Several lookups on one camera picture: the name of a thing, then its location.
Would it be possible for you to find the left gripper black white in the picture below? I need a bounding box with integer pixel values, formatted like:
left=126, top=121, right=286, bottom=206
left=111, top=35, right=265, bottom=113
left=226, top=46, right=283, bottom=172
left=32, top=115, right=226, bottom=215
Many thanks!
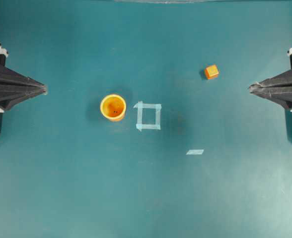
left=0, top=43, right=47, bottom=132

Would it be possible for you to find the orange cube block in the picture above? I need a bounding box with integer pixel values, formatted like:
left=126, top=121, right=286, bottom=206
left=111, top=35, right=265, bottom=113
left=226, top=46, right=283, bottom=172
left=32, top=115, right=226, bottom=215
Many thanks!
left=204, top=64, right=219, bottom=80

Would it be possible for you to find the orange plastic cup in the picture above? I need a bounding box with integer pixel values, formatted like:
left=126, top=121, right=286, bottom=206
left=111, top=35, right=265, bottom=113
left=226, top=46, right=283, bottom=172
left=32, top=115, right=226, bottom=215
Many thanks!
left=100, top=94, right=127, bottom=122

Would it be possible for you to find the light blue tape strip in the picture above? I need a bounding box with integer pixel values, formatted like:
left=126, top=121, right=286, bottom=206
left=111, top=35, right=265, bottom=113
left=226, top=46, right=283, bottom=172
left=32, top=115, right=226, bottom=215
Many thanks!
left=186, top=149, right=204, bottom=155

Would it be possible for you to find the light blue tape square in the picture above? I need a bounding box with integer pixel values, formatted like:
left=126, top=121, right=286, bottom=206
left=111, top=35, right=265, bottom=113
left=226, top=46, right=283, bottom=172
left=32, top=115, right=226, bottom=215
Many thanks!
left=134, top=101, right=162, bottom=131

